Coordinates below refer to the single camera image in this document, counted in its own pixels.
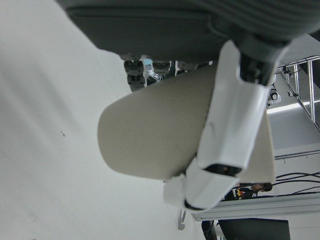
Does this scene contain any aluminium profile post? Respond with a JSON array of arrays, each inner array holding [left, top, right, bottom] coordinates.
[[192, 196, 320, 222]]

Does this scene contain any beige paper cup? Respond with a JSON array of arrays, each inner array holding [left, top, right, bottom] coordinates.
[[97, 62, 276, 185]]

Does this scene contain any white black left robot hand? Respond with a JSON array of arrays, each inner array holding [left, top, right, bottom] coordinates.
[[53, 0, 320, 211]]

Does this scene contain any aluminium camera mounting frame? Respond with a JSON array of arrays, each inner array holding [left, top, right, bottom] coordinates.
[[274, 56, 320, 124]]

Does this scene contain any black Huawei monitor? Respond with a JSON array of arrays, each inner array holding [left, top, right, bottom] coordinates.
[[217, 219, 291, 240]]

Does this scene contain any person in dark shirt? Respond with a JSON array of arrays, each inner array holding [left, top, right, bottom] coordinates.
[[222, 182, 273, 201]]

